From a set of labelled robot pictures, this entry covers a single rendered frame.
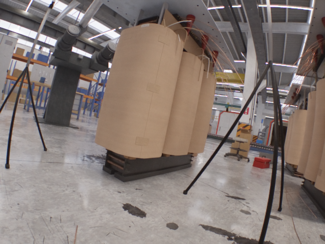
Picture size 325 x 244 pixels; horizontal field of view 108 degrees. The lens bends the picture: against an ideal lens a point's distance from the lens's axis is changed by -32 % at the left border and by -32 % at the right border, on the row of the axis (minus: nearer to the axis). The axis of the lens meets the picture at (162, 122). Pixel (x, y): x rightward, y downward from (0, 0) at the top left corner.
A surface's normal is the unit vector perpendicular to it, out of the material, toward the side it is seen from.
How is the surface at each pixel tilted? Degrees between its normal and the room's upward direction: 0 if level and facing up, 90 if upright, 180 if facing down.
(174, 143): 90
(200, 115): 90
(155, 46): 90
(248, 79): 90
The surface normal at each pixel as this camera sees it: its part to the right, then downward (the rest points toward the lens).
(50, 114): 0.72, 0.15
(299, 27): -0.55, -0.12
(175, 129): 0.23, 0.04
